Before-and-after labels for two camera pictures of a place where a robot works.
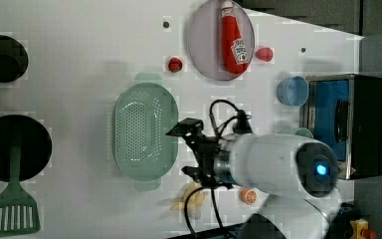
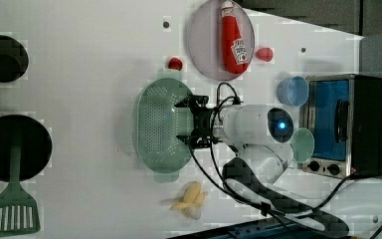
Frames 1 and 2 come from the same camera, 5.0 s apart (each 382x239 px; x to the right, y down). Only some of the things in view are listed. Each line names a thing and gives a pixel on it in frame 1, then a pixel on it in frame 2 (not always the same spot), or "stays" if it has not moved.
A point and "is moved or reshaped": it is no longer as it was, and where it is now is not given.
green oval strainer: [143, 113] is moved or reshaped
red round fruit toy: [266, 54] stays
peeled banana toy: [194, 200] stays
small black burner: [3, 59] stays
